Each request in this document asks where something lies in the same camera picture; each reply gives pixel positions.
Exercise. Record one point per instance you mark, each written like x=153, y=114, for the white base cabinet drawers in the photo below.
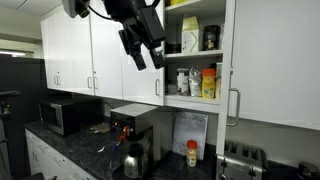
x=43, y=156

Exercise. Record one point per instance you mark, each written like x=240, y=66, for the ceiling light strip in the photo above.
x=11, y=53

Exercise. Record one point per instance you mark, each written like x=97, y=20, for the tan paper napkin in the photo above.
x=100, y=127

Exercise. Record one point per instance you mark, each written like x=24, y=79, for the steel black microwave oven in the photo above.
x=58, y=116

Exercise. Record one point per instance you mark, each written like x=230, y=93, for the grey wrist camera blue mount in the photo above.
x=71, y=6

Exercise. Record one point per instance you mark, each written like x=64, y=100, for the small white board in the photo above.
x=190, y=133

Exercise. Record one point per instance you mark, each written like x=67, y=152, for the spice bottle orange lid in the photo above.
x=191, y=156

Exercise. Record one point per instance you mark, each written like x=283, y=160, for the small white scrap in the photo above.
x=101, y=149

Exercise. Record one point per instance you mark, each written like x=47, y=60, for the yellow white carton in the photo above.
x=218, y=86

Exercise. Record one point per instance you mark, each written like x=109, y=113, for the white packet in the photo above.
x=222, y=36

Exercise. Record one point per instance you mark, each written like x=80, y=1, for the white plastic bottle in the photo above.
x=182, y=83

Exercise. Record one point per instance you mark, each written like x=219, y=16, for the black coffee bag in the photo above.
x=211, y=38

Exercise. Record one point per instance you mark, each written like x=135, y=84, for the steel coffee carafe black lid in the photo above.
x=135, y=165

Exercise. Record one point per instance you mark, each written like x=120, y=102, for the silver foil bag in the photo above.
x=195, y=83

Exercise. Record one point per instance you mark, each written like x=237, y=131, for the black round appliance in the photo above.
x=308, y=171

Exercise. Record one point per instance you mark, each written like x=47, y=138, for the small cardboard package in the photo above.
x=178, y=2

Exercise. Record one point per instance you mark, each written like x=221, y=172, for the black equipment stand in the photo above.
x=5, y=108

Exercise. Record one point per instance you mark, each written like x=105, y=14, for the yellow canister orange lid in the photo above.
x=208, y=85

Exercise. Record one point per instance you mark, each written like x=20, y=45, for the steel four slot toaster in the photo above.
x=240, y=166

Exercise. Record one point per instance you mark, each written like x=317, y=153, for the white cabinet body with shelves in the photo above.
x=193, y=103

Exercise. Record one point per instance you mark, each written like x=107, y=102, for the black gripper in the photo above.
x=140, y=20

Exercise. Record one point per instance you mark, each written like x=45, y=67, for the small clear cup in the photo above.
x=172, y=88

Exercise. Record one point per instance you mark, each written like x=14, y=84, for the green white carton box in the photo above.
x=190, y=36

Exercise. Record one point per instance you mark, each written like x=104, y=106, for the steel black coffee brewer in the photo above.
x=133, y=110

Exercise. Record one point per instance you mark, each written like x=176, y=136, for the dark glass jar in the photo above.
x=173, y=47

